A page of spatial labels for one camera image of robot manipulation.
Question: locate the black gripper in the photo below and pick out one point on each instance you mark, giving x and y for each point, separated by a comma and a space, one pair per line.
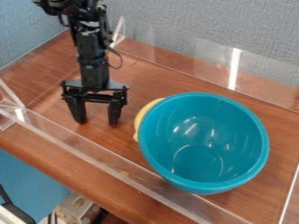
94, 87

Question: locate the blue plastic bowl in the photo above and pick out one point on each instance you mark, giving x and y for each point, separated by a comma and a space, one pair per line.
205, 142

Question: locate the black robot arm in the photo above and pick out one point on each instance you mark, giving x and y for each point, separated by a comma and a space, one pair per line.
85, 16

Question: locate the yellow object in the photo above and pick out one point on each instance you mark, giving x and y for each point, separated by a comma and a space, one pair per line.
142, 114

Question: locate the white device under table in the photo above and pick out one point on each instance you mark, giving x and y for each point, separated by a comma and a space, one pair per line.
76, 210

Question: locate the clear acrylic front barrier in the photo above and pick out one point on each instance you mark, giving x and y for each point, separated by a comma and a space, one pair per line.
121, 185

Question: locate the clear acrylic barrier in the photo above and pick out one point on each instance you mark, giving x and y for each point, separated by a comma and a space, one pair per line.
121, 185
242, 71

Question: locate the black chair part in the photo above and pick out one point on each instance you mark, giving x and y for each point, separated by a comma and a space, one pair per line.
14, 209

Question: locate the clear acrylic back barrier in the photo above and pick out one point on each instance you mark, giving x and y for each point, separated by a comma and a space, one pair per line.
242, 71

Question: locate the clear acrylic left bracket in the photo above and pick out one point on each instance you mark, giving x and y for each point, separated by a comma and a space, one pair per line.
13, 109

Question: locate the clear acrylic corner bracket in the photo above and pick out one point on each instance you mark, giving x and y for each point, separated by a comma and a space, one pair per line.
120, 33

